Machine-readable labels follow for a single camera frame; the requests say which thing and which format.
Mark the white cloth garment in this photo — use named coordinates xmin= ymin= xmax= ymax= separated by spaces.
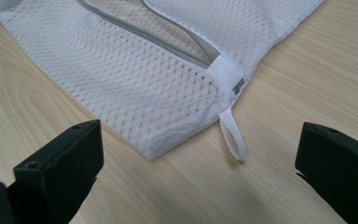
xmin=0 ymin=0 xmax=325 ymax=162

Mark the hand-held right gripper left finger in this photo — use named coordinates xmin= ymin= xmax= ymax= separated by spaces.
xmin=7 ymin=119 xmax=104 ymax=224

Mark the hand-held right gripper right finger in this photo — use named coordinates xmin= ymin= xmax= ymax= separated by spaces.
xmin=295 ymin=121 xmax=358 ymax=224

